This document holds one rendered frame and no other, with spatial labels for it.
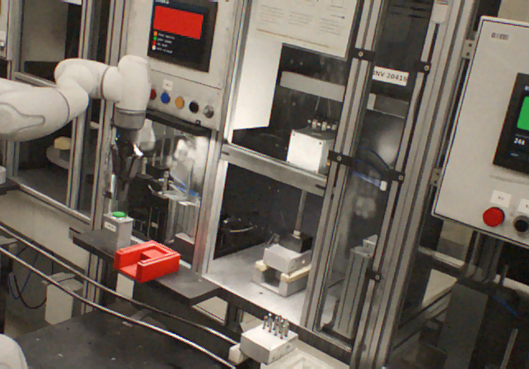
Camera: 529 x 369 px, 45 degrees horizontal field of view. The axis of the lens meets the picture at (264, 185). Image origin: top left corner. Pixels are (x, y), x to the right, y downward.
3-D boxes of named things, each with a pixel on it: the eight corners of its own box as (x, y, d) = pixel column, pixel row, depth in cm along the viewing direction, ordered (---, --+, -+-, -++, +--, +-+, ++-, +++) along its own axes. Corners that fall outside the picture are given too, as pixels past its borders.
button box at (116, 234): (99, 247, 207) (102, 213, 204) (118, 242, 213) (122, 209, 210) (115, 256, 203) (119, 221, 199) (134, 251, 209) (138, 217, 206)
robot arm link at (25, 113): (72, 86, 145) (18, 74, 147) (27, 95, 128) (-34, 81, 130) (67, 142, 149) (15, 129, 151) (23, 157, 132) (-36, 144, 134)
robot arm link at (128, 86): (153, 109, 199) (114, 100, 201) (160, 58, 194) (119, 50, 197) (139, 113, 188) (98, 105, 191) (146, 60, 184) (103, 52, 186)
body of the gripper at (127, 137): (147, 128, 197) (143, 158, 199) (128, 122, 201) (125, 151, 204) (128, 130, 191) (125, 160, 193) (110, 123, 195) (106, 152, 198)
